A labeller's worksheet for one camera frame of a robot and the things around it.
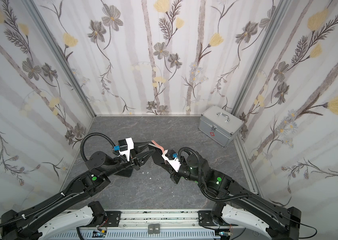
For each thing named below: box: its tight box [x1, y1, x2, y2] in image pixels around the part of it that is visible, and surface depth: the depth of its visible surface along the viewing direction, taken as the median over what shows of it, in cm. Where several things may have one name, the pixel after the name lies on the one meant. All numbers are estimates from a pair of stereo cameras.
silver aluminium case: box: [198, 105, 245, 148], surface depth 100 cm
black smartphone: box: [148, 143, 165, 165], surface depth 58 cm
